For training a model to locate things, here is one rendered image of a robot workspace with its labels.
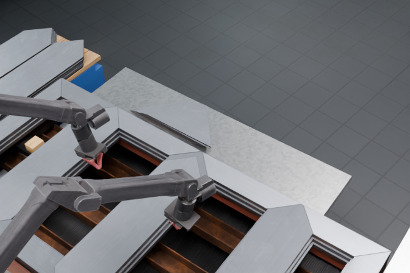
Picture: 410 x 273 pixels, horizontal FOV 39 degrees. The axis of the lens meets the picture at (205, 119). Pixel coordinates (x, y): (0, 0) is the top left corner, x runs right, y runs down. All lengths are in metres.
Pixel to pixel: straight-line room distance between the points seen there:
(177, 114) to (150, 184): 0.94
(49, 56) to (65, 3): 2.01
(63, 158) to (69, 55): 0.67
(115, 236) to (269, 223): 0.53
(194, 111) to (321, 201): 0.68
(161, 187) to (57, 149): 0.79
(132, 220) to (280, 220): 0.52
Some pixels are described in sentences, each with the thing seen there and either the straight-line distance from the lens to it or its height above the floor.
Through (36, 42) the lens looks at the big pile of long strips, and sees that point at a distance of 2.97.
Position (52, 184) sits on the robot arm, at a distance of 1.47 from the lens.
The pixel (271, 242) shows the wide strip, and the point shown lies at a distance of 2.03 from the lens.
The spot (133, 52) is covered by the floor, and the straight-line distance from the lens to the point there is 4.22.
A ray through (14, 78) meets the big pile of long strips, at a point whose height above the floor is 0.85.
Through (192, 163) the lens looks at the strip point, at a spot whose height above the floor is 0.86.
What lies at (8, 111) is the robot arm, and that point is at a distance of 1.82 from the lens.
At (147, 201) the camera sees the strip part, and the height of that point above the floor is 0.86.
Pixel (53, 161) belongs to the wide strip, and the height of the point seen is 0.86.
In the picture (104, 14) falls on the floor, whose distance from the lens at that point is 4.65.
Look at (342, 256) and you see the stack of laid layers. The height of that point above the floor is 0.84.
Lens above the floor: 2.53
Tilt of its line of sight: 44 degrees down
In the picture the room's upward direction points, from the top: 1 degrees counter-clockwise
